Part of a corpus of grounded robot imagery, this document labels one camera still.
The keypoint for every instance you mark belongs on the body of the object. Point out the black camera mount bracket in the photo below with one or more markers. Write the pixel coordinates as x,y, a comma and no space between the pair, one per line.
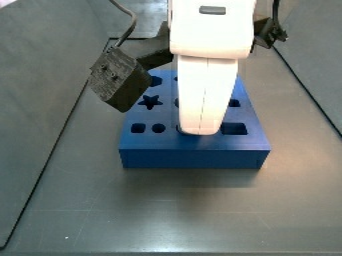
154,49

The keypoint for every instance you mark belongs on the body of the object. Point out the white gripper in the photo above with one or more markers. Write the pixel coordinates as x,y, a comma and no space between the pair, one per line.
211,34

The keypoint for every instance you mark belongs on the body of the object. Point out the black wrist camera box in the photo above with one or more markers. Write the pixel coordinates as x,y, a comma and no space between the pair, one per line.
119,79

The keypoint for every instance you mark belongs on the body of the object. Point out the black cable connector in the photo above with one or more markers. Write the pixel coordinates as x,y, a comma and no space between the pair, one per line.
267,29

